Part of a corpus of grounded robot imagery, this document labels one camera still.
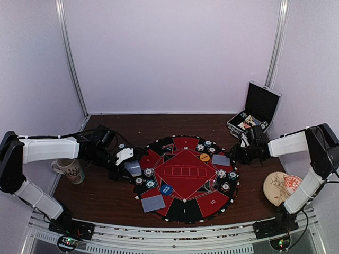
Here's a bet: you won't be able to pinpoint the aluminium frame post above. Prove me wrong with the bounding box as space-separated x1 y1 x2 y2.
55 0 89 117
264 0 290 88

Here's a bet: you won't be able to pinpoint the green chips stack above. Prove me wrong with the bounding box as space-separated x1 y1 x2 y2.
204 140 212 148
228 171 237 180

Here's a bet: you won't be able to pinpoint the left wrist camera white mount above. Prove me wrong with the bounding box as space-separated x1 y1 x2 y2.
115 148 134 166

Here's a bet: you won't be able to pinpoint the round red black poker mat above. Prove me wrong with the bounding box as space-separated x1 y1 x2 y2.
133 135 240 224

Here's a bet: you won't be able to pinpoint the black triangular all-in marker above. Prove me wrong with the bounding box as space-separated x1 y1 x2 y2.
162 144 174 153

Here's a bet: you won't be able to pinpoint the orange big blind button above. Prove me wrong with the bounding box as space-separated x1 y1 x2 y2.
199 153 210 162

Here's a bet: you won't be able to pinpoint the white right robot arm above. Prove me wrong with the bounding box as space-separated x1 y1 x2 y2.
228 123 338 234

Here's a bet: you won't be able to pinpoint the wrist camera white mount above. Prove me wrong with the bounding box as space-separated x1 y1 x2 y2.
115 148 134 166
240 133 250 148

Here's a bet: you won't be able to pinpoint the cream floral plate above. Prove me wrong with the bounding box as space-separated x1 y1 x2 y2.
263 171 290 207

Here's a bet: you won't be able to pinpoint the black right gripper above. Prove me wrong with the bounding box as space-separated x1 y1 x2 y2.
226 143 257 164

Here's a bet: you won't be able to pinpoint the dealt blue card seat two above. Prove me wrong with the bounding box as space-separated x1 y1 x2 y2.
141 195 166 213

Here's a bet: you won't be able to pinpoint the dealt blue card seat eight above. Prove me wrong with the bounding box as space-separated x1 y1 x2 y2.
212 155 230 167

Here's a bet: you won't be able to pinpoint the blue small blind button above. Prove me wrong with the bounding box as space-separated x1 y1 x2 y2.
160 185 173 195

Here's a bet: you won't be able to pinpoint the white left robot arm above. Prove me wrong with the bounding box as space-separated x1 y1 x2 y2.
1 125 147 235

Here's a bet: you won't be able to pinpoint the blue cream chips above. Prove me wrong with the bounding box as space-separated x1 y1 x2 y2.
144 168 154 178

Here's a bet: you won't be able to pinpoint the clear round dealer button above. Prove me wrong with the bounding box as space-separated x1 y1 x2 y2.
203 179 219 193

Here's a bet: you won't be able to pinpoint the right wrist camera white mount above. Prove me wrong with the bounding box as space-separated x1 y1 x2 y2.
240 133 250 148

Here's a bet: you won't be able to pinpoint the orange patterned small plate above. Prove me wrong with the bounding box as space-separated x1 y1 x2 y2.
284 175 302 196

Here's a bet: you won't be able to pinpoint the aluminium poker case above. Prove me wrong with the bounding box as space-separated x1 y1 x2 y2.
227 81 282 138

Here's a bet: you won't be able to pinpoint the left aluminium frame post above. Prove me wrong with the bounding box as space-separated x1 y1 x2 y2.
55 0 89 117

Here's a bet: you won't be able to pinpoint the white floral ceramic mug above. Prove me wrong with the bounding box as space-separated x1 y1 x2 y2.
51 159 85 185

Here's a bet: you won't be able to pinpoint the right aluminium frame post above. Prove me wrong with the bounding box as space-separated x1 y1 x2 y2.
264 0 290 88

